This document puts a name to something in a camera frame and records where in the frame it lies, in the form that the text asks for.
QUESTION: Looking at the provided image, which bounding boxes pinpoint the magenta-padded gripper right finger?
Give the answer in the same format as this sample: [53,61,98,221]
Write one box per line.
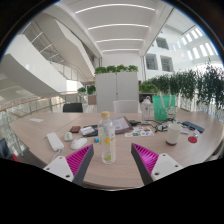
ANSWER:
[130,142,184,186]

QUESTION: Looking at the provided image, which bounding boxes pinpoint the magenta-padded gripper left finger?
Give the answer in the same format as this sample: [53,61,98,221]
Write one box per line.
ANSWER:
[43,143,95,187]

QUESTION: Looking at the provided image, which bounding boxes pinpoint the clear drink bottle tan cap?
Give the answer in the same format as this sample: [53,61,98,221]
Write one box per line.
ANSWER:
[98,110,117,165]

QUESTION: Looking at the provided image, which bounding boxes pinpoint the clear plastic water jug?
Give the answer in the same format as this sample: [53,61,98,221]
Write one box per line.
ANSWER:
[140,96,153,122]

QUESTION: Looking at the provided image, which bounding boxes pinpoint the white power strip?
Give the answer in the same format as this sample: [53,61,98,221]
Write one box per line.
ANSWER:
[46,132,65,152]

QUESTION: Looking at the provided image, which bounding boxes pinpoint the white computer mouse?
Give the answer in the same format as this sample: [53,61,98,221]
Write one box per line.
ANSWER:
[70,137,88,150]

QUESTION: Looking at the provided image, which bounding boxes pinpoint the small grey computer mouse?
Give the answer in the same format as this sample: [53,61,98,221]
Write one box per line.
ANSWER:
[63,131,74,142]

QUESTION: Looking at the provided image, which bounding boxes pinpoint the white paper cup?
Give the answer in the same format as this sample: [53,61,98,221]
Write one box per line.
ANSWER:
[165,122,183,146]

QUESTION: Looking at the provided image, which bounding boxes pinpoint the colourful sticker sheet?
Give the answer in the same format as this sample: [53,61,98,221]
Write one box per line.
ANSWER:
[124,126,155,138]

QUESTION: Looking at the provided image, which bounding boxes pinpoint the white paper slip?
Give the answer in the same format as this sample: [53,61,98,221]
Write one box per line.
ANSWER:
[29,117,45,124]

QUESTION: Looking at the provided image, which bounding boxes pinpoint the brown open book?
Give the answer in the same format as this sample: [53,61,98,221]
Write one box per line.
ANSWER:
[111,116,134,134]

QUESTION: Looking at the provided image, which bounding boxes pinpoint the black chair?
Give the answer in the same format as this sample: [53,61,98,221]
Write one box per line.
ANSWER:
[62,102,84,113]

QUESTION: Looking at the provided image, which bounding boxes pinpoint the brown planter with green plants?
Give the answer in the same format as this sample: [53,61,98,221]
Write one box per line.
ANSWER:
[77,84,98,106]

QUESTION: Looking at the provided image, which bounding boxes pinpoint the low planter with green shrubs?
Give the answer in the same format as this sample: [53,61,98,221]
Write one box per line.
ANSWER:
[138,80,160,101]

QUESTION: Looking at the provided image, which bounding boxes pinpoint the row of tall green plants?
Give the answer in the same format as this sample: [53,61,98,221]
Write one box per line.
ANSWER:
[156,61,224,111]

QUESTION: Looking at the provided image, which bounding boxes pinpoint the white planter cabinet with plants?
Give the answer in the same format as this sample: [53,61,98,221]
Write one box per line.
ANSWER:
[94,64,140,113]

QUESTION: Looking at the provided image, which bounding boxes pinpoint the black cable bundle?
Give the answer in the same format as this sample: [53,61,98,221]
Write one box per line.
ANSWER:
[146,119,171,133]

